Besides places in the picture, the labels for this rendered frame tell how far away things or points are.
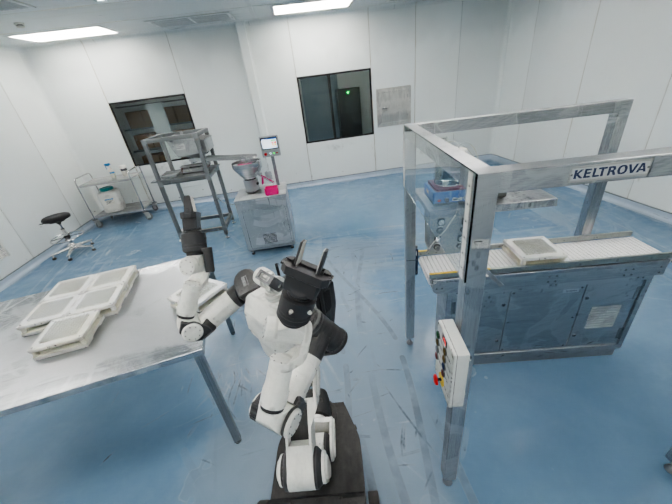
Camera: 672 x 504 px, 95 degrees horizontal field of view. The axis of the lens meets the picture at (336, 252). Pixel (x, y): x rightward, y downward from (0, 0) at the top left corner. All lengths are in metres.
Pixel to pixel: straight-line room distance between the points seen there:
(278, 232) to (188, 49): 3.84
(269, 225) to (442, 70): 4.69
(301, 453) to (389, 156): 6.15
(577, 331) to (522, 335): 0.35
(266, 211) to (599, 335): 3.31
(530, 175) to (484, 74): 6.59
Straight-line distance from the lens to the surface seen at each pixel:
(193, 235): 1.26
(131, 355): 1.89
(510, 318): 2.32
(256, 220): 3.97
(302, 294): 0.73
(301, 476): 1.43
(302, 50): 6.51
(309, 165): 6.65
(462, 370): 1.14
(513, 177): 0.94
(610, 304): 2.60
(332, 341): 1.03
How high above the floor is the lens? 1.88
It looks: 29 degrees down
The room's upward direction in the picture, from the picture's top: 7 degrees counter-clockwise
